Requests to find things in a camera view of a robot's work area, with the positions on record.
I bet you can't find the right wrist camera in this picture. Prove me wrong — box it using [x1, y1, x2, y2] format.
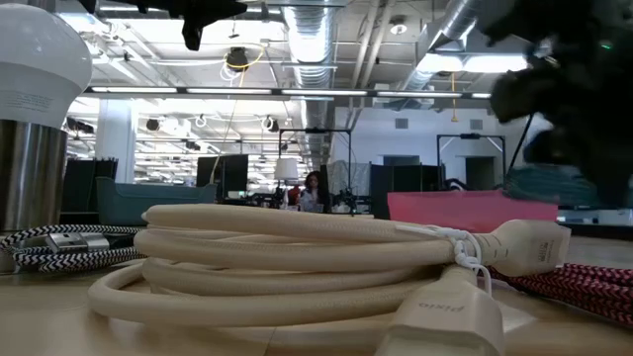
[489, 63, 550, 125]

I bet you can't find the dark red cable tie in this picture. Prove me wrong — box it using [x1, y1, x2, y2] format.
[487, 261, 633, 328]

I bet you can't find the silver ceiling duct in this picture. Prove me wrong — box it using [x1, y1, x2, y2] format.
[395, 0, 496, 100]
[281, 0, 347, 164]

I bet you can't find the teal plastic bin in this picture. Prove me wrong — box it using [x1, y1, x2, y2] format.
[96, 176, 219, 227]

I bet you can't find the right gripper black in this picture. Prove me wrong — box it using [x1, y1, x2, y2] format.
[524, 29, 633, 209]

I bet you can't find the ceiling light panel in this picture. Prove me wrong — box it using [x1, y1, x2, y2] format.
[417, 52, 528, 74]

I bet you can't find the black overhead frame rig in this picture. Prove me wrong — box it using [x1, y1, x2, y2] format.
[277, 127, 353, 214]
[435, 132, 507, 192]

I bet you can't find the white shade table lamp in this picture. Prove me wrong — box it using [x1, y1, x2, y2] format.
[273, 156, 301, 209]

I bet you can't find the black background cabinet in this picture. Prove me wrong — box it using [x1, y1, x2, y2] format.
[61, 157, 119, 223]

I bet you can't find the person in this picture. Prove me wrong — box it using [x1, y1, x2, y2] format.
[295, 170, 331, 215]

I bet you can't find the black partition panel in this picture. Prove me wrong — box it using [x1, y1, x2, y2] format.
[369, 162, 446, 221]

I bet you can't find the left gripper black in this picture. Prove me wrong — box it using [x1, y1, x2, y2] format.
[78, 0, 248, 51]

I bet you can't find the black-white braided USB cable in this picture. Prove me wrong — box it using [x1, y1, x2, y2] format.
[0, 223, 148, 274]

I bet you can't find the hanging reel yellow cord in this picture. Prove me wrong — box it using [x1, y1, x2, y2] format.
[225, 44, 266, 70]

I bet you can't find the black background monitor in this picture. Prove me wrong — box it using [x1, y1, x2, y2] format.
[196, 153, 250, 203]

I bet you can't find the long linear light bar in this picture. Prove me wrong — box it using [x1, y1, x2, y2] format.
[81, 86, 494, 100]

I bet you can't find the red plastic bin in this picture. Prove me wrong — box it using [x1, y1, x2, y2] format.
[387, 190, 560, 234]

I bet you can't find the white bulb metal base lamp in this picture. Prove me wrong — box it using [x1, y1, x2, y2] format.
[0, 0, 94, 233]

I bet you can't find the beige USB cable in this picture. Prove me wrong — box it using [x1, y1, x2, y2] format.
[87, 202, 573, 356]

